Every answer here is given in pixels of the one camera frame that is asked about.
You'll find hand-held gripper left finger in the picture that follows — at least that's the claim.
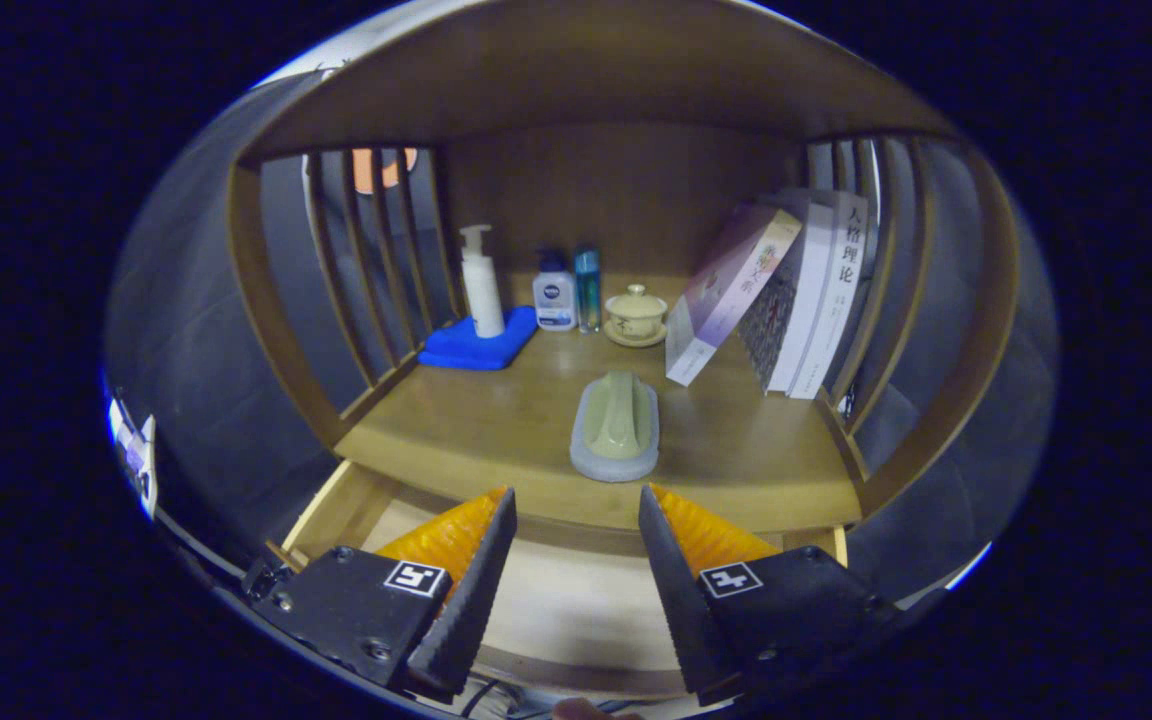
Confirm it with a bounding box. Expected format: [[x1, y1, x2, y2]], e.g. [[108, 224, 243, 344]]
[[244, 485, 519, 701]]

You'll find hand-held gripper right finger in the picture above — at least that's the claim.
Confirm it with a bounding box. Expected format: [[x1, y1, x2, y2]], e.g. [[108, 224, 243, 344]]
[[638, 483, 902, 706]]

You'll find brown wooden drawer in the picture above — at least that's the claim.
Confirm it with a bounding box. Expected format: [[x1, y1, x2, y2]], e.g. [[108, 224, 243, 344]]
[[266, 460, 849, 701]]

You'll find wooden countertop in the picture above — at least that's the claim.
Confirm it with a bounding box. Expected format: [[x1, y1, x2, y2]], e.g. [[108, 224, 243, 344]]
[[334, 270, 865, 536]]

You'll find brown wooden cabinet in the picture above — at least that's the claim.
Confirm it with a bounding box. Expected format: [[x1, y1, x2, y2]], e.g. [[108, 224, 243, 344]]
[[226, 0, 1022, 701]]

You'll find blue folded cloth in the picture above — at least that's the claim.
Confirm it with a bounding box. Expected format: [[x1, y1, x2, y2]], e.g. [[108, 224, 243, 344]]
[[417, 305, 540, 372]]

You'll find beige lidded teacup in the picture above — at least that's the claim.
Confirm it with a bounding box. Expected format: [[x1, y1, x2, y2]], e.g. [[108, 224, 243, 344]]
[[603, 283, 670, 349]]

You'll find dark patterned book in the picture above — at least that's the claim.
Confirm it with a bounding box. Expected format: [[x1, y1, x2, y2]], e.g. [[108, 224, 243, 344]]
[[736, 265, 807, 393]]

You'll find white pump bottle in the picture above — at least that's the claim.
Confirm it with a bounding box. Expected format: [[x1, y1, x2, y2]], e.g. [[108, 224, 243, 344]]
[[458, 224, 506, 339]]

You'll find white bottle blue cap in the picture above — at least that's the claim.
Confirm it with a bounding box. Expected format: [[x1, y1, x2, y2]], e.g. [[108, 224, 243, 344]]
[[533, 250, 578, 332]]

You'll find purple and white book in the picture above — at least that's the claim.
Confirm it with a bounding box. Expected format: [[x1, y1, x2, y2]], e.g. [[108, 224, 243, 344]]
[[664, 205, 804, 388]]

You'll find small teal bottle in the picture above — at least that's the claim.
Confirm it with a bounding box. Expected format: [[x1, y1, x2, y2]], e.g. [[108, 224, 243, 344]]
[[574, 246, 603, 335]]

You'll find plain white book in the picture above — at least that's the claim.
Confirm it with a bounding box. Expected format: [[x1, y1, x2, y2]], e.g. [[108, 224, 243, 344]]
[[766, 200, 837, 396]]

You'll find white book black lettering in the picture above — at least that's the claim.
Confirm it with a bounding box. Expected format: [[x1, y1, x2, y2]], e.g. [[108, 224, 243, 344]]
[[788, 190, 872, 401]]

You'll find white side shelf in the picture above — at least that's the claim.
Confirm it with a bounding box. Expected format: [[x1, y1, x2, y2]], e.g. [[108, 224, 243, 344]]
[[108, 395, 159, 521]]

